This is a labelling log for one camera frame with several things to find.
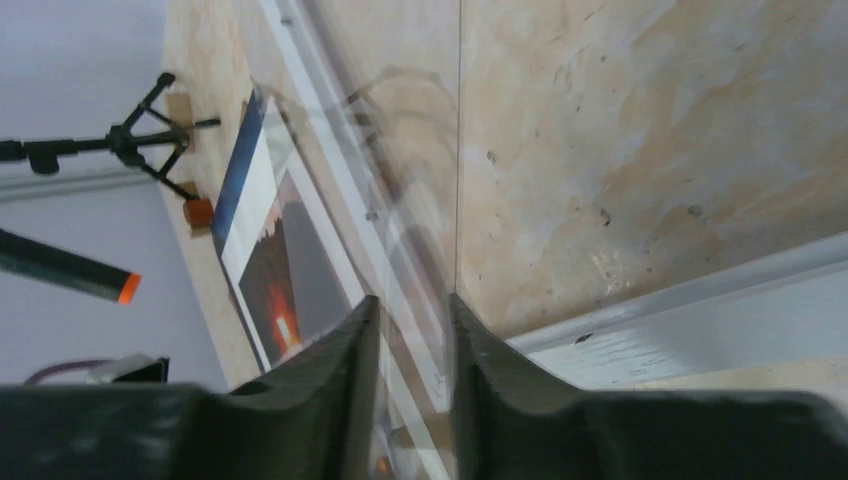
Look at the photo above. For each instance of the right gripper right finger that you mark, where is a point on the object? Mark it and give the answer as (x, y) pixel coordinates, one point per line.
(511, 419)

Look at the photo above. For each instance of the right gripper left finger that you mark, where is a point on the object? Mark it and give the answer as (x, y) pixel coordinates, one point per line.
(308, 418)

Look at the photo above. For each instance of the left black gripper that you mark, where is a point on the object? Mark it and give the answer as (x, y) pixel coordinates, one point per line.
(135, 368)

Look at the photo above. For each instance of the white photo mat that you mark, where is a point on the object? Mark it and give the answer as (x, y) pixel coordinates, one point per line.
(411, 390)

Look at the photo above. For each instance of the sunset seascape photo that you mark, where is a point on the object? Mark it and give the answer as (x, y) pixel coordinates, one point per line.
(286, 267)

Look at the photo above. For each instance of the small wooden block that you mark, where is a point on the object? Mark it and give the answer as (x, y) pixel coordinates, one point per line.
(179, 109)

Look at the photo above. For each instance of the white picture frame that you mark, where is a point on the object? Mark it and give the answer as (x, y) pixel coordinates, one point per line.
(650, 192)

